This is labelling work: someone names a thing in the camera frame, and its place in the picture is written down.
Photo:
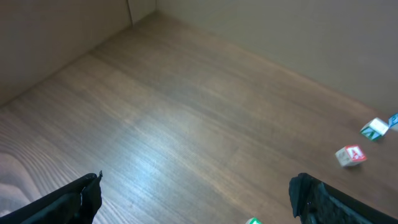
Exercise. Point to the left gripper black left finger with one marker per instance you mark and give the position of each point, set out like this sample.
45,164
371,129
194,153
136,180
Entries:
76,202

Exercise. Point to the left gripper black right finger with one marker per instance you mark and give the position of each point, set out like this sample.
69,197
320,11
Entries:
316,202

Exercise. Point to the red A letter block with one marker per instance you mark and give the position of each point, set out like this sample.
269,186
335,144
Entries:
350,155

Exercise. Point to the green top letter block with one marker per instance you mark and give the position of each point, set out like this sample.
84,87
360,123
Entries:
253,220

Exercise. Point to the green V letter block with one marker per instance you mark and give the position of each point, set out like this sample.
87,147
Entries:
375,129

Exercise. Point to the blue letter block far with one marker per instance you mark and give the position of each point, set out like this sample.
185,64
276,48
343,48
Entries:
393,122

